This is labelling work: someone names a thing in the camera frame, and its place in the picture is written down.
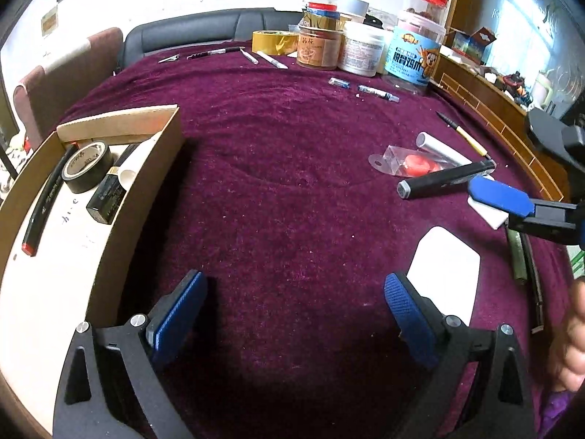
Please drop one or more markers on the red lid clear jar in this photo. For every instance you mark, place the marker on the red lid clear jar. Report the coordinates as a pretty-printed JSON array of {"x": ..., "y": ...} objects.
[{"x": 433, "y": 10}]

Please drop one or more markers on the black gold lipstick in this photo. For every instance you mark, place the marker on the black gold lipstick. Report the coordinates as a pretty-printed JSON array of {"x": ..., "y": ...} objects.
[{"x": 109, "y": 194}]

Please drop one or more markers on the black tape roll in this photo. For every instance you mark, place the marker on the black tape roll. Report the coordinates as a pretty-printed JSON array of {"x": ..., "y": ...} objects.
[{"x": 87, "y": 167}]

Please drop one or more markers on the red item plastic package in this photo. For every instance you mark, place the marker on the red item plastic package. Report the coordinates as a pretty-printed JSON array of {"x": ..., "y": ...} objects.
[{"x": 398, "y": 161}]

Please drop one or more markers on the black marker red cap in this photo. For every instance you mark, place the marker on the black marker red cap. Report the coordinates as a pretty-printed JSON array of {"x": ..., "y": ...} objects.
[{"x": 44, "y": 205}]

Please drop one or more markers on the black marker grey cap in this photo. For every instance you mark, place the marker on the black marker grey cap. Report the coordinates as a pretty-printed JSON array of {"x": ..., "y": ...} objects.
[{"x": 431, "y": 183}]

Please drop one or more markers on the wooden side cabinet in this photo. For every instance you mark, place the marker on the wooden side cabinet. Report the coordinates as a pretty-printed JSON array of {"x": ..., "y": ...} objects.
[{"x": 505, "y": 121}]

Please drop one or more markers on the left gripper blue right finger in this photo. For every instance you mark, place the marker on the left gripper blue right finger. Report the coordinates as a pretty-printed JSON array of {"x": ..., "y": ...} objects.
[{"x": 499, "y": 402}]

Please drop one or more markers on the white power adapter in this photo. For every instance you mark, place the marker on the white power adapter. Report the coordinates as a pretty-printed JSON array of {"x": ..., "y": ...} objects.
[{"x": 491, "y": 212}]

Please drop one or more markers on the black slim pen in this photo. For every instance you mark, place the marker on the black slim pen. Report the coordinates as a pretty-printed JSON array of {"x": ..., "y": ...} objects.
[{"x": 534, "y": 287}]

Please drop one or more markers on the green lighter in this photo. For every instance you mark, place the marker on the green lighter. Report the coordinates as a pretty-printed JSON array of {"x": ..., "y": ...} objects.
[{"x": 519, "y": 268}]

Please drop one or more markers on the gold tape red blue lid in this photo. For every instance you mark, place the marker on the gold tape red blue lid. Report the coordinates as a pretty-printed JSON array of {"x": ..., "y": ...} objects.
[{"x": 323, "y": 16}]

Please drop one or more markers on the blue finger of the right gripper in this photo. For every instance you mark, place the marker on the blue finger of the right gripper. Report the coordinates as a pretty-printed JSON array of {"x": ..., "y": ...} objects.
[{"x": 517, "y": 202}]

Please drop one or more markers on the white tube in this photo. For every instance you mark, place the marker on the white tube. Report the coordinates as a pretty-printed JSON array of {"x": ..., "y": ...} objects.
[{"x": 428, "y": 143}]

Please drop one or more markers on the yellow black pen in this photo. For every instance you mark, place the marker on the yellow black pen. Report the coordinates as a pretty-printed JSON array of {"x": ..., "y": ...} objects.
[{"x": 472, "y": 142}]

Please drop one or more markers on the yellow tape roll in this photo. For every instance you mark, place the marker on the yellow tape roll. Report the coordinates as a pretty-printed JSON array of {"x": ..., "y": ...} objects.
[{"x": 274, "y": 43}]

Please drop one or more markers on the blue label clear jar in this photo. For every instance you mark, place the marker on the blue label clear jar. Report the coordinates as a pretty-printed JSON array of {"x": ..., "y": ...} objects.
[{"x": 413, "y": 52}]

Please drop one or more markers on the person right hand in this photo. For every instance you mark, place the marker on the person right hand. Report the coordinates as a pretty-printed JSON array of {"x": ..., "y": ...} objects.
[{"x": 566, "y": 362}]

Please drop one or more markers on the brown label jar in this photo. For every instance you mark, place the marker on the brown label jar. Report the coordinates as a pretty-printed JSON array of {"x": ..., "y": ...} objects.
[{"x": 318, "y": 48}]

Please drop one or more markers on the black leather sofa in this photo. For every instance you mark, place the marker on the black leather sofa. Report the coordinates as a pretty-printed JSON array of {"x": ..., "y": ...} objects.
[{"x": 230, "y": 25}]

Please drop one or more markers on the brown armchair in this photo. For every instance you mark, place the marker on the brown armchair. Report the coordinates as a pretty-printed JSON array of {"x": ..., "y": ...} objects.
[{"x": 43, "y": 96}]

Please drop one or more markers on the white cube charger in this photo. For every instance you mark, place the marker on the white cube charger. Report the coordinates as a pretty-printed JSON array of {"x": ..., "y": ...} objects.
[{"x": 446, "y": 271}]

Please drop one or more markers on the cardboard tray box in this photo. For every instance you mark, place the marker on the cardboard tray box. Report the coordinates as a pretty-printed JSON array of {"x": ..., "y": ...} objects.
[{"x": 80, "y": 268}]

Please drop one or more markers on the purple tablecloth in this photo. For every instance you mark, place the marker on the purple tablecloth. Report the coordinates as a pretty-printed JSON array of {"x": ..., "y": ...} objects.
[{"x": 273, "y": 198}]

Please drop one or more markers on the white plastic tub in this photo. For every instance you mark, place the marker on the white plastic tub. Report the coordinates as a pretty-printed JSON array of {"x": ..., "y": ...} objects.
[{"x": 361, "y": 49}]

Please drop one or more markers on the metal clip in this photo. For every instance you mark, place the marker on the metal clip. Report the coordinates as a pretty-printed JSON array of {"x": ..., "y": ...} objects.
[{"x": 169, "y": 59}]

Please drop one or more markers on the white thin pen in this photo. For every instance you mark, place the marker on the white thin pen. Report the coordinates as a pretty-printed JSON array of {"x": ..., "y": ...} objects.
[{"x": 249, "y": 57}]

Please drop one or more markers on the white small bottle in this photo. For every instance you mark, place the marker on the white small bottle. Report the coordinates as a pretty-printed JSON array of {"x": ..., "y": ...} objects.
[{"x": 128, "y": 171}]

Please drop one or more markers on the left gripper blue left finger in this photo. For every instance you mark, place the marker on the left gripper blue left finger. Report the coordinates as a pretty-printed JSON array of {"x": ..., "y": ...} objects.
[{"x": 108, "y": 386}]

